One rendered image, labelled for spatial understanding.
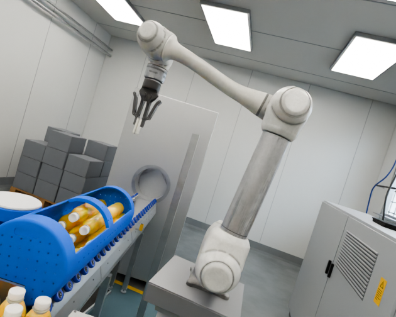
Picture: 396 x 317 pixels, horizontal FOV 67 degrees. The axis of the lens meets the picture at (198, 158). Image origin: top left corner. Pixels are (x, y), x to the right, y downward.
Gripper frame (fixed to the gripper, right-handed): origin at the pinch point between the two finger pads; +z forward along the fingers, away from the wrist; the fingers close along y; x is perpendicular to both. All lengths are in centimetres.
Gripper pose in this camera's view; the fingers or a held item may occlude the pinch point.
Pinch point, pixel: (137, 126)
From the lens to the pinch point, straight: 130.5
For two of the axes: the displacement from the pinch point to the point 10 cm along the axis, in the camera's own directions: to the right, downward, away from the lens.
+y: 9.4, 3.3, -0.8
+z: -3.3, 9.4, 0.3
